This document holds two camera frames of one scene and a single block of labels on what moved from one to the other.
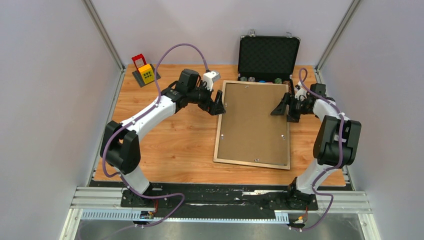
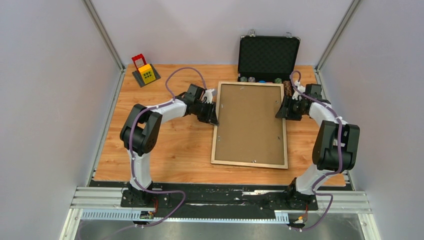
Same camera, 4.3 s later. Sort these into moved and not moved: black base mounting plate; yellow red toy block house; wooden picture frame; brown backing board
Moved: wooden picture frame
Not moved: yellow red toy block house; black base mounting plate; brown backing board
